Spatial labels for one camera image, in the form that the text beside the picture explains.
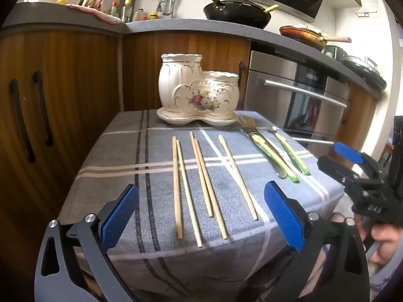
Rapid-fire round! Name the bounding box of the black cabinet handle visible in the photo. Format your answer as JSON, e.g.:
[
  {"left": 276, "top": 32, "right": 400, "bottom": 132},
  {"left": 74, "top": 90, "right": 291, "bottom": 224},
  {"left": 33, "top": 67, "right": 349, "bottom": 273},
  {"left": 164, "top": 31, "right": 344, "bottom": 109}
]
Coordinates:
[
  {"left": 238, "top": 61, "right": 245, "bottom": 110},
  {"left": 33, "top": 71, "right": 53, "bottom": 147},
  {"left": 9, "top": 80, "right": 36, "bottom": 163}
]

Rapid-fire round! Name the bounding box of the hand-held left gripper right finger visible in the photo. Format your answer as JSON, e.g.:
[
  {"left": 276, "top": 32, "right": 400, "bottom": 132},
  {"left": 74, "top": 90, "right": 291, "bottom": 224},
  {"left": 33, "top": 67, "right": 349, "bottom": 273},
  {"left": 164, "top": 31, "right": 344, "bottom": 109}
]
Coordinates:
[{"left": 264, "top": 181, "right": 370, "bottom": 302}]

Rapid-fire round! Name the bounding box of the cream floral ceramic utensil holder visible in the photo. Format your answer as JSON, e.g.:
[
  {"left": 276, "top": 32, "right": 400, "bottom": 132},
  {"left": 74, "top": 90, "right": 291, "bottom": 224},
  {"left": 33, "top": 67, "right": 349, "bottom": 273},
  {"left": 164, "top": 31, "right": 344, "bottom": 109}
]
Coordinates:
[{"left": 158, "top": 53, "right": 240, "bottom": 114}]

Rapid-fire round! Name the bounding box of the steel oven drawer handle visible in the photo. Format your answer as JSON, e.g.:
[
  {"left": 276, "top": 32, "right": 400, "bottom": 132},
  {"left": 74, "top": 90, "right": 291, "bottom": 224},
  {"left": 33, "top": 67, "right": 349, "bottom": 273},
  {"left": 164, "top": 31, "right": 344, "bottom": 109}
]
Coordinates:
[{"left": 290, "top": 136, "right": 335, "bottom": 146}]

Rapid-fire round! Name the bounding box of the grey speckled countertop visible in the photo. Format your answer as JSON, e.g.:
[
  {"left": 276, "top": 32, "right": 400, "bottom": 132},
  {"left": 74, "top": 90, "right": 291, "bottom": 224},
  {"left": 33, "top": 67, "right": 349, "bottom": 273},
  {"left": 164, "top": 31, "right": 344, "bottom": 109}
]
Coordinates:
[{"left": 0, "top": 2, "right": 388, "bottom": 99}]

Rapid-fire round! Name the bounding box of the grey striped tablecloth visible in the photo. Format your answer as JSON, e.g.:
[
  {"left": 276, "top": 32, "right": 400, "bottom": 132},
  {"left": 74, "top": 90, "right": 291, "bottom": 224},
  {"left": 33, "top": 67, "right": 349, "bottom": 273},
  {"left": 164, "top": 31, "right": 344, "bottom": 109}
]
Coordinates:
[{"left": 58, "top": 110, "right": 346, "bottom": 302}]

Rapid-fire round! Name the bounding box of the black wok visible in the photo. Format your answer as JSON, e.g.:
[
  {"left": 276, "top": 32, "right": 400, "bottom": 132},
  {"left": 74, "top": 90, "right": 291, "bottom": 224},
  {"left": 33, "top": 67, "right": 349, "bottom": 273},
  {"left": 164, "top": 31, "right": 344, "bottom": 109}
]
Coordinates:
[{"left": 190, "top": 0, "right": 272, "bottom": 30}]

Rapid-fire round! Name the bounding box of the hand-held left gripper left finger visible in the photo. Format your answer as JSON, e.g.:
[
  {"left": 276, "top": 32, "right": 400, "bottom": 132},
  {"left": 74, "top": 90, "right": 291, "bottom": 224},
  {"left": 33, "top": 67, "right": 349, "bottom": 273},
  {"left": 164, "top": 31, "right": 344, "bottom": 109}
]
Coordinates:
[{"left": 34, "top": 183, "right": 139, "bottom": 302}]

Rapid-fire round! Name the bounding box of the green yellow handled fork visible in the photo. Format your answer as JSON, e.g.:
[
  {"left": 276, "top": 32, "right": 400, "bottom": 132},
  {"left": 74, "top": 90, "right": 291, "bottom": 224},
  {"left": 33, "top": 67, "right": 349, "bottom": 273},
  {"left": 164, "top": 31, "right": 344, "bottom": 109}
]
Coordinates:
[{"left": 239, "top": 116, "right": 299, "bottom": 183}]

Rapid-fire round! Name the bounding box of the white cloth with red edge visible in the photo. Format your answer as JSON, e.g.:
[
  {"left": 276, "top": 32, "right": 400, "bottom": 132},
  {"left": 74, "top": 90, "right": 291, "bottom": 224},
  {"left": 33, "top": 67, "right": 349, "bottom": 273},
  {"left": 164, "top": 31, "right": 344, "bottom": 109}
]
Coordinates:
[{"left": 66, "top": 3, "right": 123, "bottom": 25}]

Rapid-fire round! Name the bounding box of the stainless steel oven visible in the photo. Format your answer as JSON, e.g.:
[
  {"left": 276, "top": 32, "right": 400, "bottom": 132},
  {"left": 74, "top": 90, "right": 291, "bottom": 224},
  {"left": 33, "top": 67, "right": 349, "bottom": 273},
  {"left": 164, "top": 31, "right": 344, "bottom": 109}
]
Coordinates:
[{"left": 243, "top": 50, "right": 351, "bottom": 152}]

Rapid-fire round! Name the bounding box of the yellow cap clear bottle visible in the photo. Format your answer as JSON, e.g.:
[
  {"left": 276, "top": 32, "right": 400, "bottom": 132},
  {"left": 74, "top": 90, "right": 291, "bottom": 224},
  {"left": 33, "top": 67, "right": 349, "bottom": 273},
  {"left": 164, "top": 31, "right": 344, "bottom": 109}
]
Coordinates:
[{"left": 121, "top": 0, "right": 133, "bottom": 23}]

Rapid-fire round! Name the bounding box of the wooden chopstick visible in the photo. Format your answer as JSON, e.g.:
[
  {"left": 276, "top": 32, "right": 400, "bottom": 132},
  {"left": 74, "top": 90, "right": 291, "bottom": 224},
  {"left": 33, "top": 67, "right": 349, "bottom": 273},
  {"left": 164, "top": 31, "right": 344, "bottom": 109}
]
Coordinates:
[
  {"left": 194, "top": 138, "right": 229, "bottom": 240},
  {"left": 189, "top": 131, "right": 214, "bottom": 218},
  {"left": 218, "top": 135, "right": 259, "bottom": 221},
  {"left": 172, "top": 136, "right": 183, "bottom": 239},
  {"left": 176, "top": 139, "right": 203, "bottom": 247}
]

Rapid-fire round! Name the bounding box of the brown frying pan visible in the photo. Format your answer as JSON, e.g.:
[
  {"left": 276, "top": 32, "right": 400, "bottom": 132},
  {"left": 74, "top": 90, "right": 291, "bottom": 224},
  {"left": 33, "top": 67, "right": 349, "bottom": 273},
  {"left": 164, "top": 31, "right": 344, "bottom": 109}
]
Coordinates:
[{"left": 279, "top": 25, "right": 352, "bottom": 51}]

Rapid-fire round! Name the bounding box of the person's right hand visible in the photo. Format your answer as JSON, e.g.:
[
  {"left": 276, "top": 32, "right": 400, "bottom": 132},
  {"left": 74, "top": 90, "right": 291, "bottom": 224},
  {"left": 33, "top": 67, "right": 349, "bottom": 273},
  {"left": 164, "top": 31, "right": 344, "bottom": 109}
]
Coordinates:
[{"left": 360, "top": 222, "right": 403, "bottom": 264}]

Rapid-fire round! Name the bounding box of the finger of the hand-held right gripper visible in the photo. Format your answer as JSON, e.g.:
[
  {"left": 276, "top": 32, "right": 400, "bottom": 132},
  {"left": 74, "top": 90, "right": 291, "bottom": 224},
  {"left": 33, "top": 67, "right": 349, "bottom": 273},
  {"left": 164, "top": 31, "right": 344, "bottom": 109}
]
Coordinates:
[
  {"left": 317, "top": 156, "right": 360, "bottom": 188},
  {"left": 334, "top": 142, "right": 380, "bottom": 180}
]

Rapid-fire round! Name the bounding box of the wooden cabinet side panel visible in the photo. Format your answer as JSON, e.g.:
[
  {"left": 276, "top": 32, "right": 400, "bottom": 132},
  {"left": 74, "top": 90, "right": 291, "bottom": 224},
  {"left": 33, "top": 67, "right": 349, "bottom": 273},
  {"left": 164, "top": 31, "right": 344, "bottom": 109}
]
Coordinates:
[{"left": 341, "top": 82, "right": 379, "bottom": 162}]

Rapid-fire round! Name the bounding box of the dark cooking pot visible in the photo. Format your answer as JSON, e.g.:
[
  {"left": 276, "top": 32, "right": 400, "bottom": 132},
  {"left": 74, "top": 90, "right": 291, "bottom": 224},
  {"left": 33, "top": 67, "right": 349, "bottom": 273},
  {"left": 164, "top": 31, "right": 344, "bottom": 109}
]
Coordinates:
[{"left": 324, "top": 45, "right": 347, "bottom": 61}]

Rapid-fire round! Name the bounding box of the flower shaped spoon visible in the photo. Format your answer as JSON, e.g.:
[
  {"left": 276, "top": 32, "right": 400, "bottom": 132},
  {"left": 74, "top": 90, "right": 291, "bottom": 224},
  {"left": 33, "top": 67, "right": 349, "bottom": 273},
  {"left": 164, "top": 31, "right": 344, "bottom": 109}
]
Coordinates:
[{"left": 266, "top": 125, "right": 311, "bottom": 176}]

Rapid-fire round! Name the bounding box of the steel oven door handle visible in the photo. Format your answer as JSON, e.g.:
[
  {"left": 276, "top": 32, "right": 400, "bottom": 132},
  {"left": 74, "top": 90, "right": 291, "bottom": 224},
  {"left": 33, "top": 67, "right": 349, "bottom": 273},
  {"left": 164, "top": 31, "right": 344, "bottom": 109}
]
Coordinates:
[{"left": 263, "top": 79, "right": 347, "bottom": 108}]

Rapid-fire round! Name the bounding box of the grey lidded pot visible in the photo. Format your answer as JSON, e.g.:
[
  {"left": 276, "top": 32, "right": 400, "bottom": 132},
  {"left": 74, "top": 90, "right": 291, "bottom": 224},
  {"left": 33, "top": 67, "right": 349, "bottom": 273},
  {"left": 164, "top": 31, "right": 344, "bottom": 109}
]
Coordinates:
[{"left": 341, "top": 55, "right": 387, "bottom": 91}]

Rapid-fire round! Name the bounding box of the cream ceramic drip tray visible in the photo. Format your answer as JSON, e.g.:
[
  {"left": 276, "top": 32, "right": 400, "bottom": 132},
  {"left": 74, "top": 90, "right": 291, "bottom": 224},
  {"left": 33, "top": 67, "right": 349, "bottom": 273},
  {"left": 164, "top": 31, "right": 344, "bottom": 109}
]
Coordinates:
[{"left": 156, "top": 107, "right": 240, "bottom": 128}]

